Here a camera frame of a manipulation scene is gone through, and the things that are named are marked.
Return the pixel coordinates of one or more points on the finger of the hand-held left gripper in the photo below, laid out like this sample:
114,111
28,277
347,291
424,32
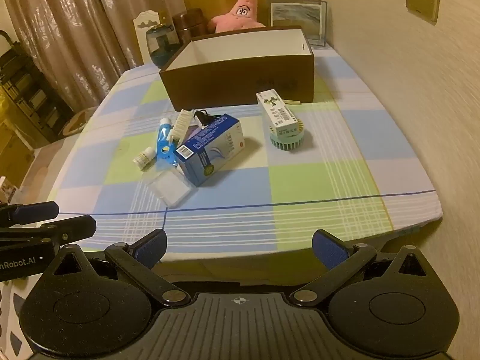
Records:
75,227
37,212

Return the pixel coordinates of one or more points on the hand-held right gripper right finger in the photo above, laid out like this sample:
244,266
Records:
330,249

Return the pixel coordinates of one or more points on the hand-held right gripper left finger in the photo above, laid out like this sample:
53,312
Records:
152,249

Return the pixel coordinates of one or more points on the clear plastic case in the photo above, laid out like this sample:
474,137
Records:
170,189

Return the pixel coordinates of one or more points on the small white bottle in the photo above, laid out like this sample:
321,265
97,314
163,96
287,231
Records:
143,159

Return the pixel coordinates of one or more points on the teal handheld fan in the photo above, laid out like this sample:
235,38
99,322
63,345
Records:
287,142

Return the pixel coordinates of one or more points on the blue medicine box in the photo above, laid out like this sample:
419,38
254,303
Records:
213,150

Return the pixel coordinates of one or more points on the white hair claw clip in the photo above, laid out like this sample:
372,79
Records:
180,125

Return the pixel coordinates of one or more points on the white green medicine box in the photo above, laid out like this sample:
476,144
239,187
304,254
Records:
277,114

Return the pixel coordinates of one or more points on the brown cardboard box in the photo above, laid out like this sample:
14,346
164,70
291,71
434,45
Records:
240,82

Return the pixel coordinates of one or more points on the brown cardboard carton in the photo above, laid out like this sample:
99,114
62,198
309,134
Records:
15,150

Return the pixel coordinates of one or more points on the round woven basket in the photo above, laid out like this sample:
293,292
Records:
77,122

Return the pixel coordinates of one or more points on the blue white tube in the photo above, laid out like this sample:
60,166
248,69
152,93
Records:
165,146

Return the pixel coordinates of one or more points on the black storage rack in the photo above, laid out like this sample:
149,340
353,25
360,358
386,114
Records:
26,86

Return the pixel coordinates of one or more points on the beige patterned curtain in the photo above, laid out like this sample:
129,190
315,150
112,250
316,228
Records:
75,26

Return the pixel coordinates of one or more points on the dark green glass jar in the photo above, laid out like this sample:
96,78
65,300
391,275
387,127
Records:
161,47

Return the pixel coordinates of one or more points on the white carved wooden board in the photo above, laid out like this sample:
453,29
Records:
144,17

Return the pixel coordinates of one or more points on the brown metal canister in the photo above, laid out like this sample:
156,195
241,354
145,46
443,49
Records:
183,26
197,17

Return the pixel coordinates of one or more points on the pink starfish plush toy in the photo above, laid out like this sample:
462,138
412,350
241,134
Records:
240,11

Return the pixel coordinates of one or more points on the glass picture frame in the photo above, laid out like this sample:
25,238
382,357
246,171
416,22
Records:
296,15

